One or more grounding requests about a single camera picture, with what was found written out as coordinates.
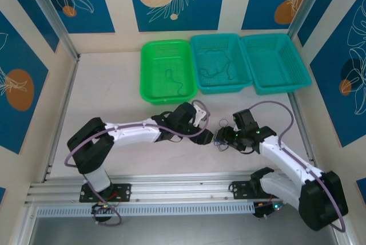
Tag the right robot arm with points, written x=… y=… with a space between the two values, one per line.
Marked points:
x=286 y=156

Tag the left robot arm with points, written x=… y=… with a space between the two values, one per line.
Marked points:
x=128 y=132

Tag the green plastic basket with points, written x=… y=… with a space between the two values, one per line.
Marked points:
x=166 y=64

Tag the teal plastic basket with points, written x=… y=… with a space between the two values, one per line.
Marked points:
x=220 y=64
x=274 y=61

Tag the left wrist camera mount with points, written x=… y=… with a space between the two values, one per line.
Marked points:
x=200 y=114

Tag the aluminium mounting rail beam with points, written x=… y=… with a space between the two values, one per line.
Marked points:
x=177 y=183

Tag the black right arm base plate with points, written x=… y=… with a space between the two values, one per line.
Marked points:
x=240 y=189

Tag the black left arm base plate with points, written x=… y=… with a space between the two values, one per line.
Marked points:
x=123 y=192

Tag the aluminium frame post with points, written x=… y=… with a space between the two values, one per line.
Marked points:
x=55 y=16
x=304 y=4

